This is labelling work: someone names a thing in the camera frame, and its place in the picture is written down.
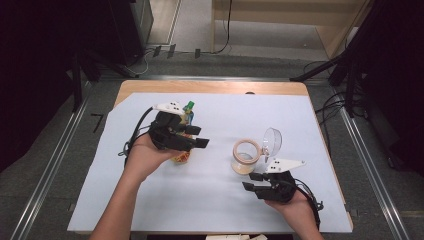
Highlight green and yellow refill pouch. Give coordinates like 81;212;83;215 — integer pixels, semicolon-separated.
170;100;198;165

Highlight clear jar with beige rim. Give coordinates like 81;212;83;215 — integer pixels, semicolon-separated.
231;127;284;176

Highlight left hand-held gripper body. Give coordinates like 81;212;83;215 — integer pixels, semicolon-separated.
148;101;198;153

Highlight white floor cable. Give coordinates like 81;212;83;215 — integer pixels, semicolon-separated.
128;49;158;76

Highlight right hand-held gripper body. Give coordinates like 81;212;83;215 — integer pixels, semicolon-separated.
255;158;307;204

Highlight black floor cables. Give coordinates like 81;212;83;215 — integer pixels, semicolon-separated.
302;59;349;148

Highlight metal floor rail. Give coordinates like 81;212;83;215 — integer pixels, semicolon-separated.
337;105;412;240
9;96;92;240
99;74;334;83

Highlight person's left hand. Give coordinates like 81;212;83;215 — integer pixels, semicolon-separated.
123;133;188;185

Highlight light wooden shelf unit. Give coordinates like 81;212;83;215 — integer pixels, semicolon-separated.
210;0;372;62

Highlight black metal stand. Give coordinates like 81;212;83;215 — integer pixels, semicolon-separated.
289;0;424;118
68;46;139;113

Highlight person's right hand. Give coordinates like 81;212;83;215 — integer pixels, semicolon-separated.
264;191;318;232

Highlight right hand-held gripper black cable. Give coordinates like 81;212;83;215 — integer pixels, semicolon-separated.
293;177;325;232

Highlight white paper sheet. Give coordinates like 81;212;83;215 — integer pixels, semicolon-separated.
66;92;354;234

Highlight black cabinet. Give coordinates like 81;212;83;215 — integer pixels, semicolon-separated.
108;0;155;67

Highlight hanging black cable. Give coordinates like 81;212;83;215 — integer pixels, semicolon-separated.
213;0;234;55

